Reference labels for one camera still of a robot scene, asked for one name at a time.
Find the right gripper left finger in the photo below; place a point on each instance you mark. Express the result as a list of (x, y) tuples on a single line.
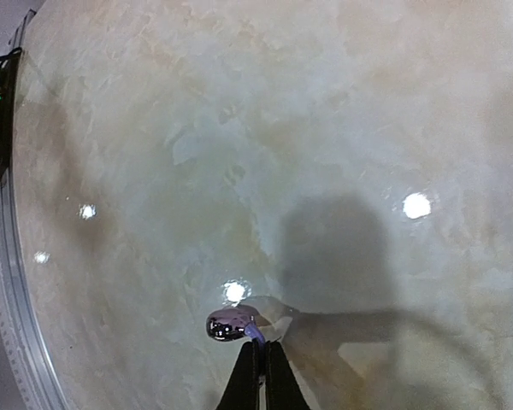
[(242, 390)]

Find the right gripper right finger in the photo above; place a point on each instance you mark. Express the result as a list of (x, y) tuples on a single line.
[(282, 390)]

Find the aluminium front rail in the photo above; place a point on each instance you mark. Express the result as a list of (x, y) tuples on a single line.
[(27, 377)]

